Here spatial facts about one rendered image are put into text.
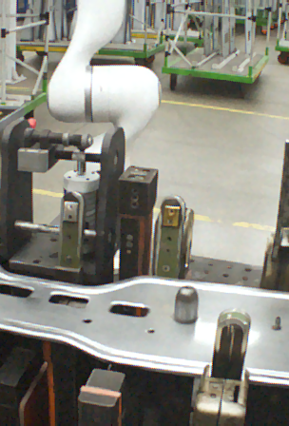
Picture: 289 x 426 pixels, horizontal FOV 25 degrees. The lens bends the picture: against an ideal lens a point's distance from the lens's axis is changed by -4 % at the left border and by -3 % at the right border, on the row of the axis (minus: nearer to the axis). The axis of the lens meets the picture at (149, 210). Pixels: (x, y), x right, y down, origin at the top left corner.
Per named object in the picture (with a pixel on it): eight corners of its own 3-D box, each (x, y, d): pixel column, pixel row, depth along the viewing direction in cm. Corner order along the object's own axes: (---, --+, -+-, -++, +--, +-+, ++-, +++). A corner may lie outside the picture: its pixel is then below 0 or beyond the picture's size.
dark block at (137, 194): (112, 392, 118) (118, 178, 102) (121, 371, 124) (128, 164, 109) (139, 396, 117) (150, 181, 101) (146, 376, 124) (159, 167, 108)
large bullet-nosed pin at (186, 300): (170, 331, 87) (174, 289, 85) (174, 319, 90) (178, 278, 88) (194, 334, 87) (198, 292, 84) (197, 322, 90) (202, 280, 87)
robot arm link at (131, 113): (76, 164, 147) (73, 62, 137) (160, 164, 147) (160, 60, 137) (71, 185, 136) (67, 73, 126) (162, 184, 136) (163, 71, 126)
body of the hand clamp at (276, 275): (236, 428, 110) (264, 251, 96) (239, 404, 116) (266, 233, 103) (269, 432, 109) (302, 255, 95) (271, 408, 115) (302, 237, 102)
